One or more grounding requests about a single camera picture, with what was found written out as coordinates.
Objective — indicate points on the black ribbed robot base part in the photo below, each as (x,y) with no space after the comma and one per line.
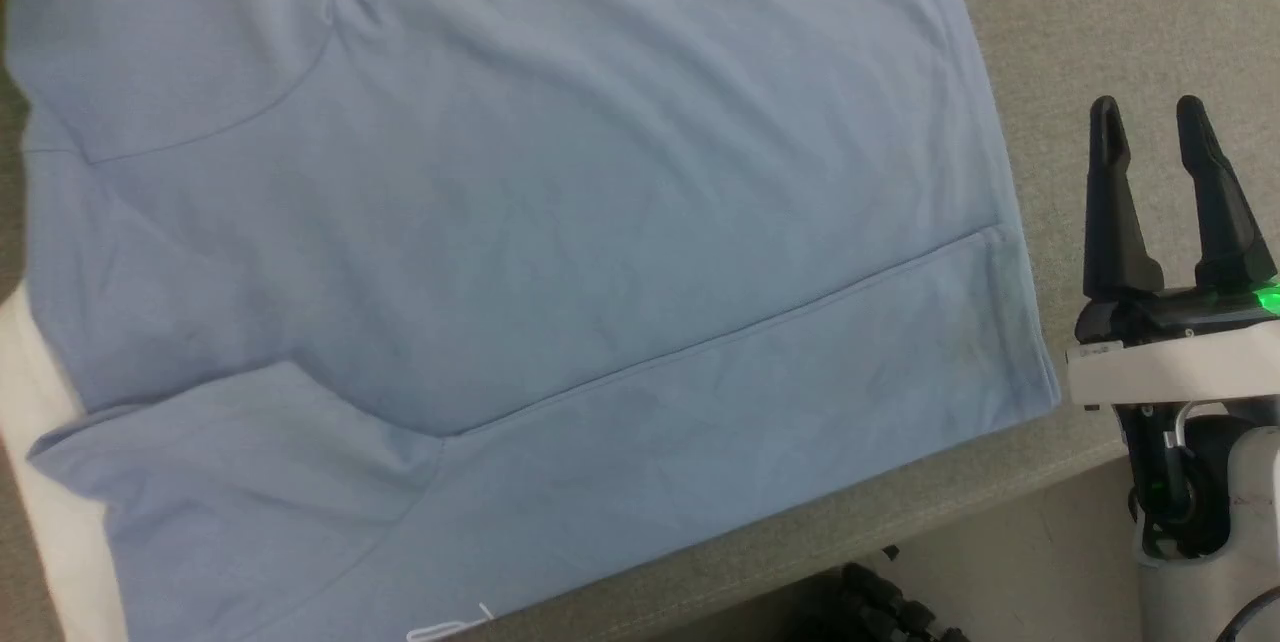
(880,607)

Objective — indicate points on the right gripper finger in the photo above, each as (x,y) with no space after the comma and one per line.
(1115,232)
(1225,222)

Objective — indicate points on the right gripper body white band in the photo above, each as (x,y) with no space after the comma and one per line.
(1170,367)

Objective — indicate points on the light blue polo shirt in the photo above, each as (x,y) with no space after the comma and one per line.
(550,272)

